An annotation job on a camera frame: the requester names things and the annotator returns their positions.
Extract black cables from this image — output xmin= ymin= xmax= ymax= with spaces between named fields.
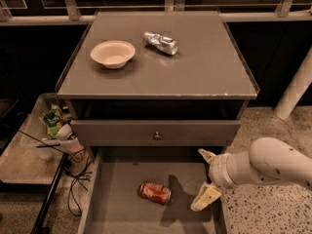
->
xmin=18 ymin=130 xmax=94 ymax=217

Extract top drawer with knob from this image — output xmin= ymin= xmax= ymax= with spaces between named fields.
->
xmin=71 ymin=120 xmax=241 ymax=146

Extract green snack bag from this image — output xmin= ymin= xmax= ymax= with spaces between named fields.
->
xmin=40 ymin=104 xmax=64 ymax=139

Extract grey drawer cabinet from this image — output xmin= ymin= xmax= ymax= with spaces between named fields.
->
xmin=58 ymin=12 xmax=258 ymax=152

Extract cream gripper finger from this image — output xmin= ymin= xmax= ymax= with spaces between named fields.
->
xmin=190 ymin=182 xmax=221 ymax=212
xmin=198 ymin=148 xmax=216 ymax=164

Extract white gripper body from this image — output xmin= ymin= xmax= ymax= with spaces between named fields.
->
xmin=209 ymin=153 xmax=237 ymax=190

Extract white cup in bin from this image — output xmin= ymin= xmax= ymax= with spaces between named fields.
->
xmin=56 ymin=124 xmax=72 ymax=140

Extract white paper bowl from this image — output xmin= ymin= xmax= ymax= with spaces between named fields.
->
xmin=91 ymin=40 xmax=136 ymax=69

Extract metal railing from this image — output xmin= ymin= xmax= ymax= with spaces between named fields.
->
xmin=0 ymin=0 xmax=312 ymax=25

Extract red coke can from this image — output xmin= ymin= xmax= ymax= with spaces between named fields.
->
xmin=139 ymin=181 xmax=172 ymax=205

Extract open middle drawer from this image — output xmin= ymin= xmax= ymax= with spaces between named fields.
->
xmin=78 ymin=147 xmax=229 ymax=234

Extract silver crushed can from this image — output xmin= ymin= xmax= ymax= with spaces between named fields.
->
xmin=142 ymin=31 xmax=178 ymax=56

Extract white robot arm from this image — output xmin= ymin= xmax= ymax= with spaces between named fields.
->
xmin=190 ymin=137 xmax=312 ymax=212

